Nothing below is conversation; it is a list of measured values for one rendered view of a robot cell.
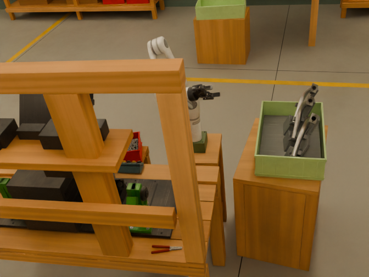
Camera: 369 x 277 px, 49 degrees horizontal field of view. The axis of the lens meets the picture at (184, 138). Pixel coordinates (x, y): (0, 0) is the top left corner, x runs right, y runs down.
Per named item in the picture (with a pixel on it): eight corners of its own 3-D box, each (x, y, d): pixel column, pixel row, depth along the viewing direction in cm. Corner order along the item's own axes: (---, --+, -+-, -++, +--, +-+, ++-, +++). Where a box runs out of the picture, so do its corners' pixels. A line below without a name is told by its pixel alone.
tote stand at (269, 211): (256, 191, 354) (255, 117, 306) (318, 202, 336) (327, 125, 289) (237, 255, 305) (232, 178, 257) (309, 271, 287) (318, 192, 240)
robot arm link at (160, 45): (163, 32, 229) (183, 67, 244) (149, 37, 232) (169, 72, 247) (161, 40, 222) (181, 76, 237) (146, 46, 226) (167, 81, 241)
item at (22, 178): (42, 205, 241) (22, 161, 220) (90, 208, 235) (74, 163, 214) (28, 229, 227) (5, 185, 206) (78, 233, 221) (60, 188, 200)
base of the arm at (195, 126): (188, 134, 275) (185, 113, 265) (201, 133, 274) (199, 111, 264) (188, 142, 268) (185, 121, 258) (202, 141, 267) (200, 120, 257)
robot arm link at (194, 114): (199, 97, 248) (201, 120, 258) (195, 89, 256) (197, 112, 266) (184, 100, 247) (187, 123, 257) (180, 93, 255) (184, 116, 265)
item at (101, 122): (78, 131, 181) (73, 117, 177) (110, 131, 178) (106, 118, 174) (72, 140, 175) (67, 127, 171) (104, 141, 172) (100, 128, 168)
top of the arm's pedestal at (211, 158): (177, 137, 294) (177, 133, 291) (222, 137, 288) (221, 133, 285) (169, 167, 269) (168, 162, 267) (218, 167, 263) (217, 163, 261)
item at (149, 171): (11, 175, 291) (3, 159, 282) (221, 183, 260) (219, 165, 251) (1, 189, 280) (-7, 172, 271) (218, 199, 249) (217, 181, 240)
